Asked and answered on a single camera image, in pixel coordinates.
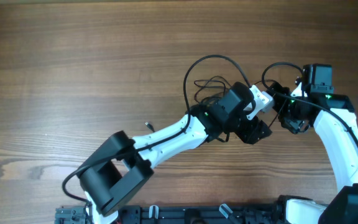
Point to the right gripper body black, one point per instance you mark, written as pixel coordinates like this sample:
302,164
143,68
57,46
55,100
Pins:
291,123

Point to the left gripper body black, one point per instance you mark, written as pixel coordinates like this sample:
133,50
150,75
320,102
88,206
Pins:
249,129

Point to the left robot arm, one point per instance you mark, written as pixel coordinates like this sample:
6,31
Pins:
119,167

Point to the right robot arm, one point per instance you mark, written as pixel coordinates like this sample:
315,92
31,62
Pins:
342,209

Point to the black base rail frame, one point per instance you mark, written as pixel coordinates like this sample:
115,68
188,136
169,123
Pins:
249,213

